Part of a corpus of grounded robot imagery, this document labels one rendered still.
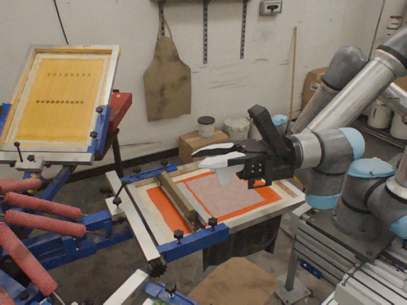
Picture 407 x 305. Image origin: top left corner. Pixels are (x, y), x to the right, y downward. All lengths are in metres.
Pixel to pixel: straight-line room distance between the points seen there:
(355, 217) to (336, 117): 0.38
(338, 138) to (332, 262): 0.63
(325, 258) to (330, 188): 0.54
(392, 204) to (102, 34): 2.84
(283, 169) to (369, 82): 0.32
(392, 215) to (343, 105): 0.32
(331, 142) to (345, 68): 0.75
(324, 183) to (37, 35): 2.83
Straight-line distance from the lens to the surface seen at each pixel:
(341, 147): 0.73
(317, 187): 0.78
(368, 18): 5.24
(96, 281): 2.67
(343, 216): 1.14
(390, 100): 1.59
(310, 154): 0.69
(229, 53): 3.87
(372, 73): 0.89
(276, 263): 2.72
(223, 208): 1.64
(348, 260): 1.23
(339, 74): 1.43
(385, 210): 1.00
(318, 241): 1.26
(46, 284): 1.28
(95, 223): 1.51
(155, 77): 3.46
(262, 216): 1.57
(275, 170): 0.69
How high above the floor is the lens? 1.99
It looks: 31 degrees down
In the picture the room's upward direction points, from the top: straight up
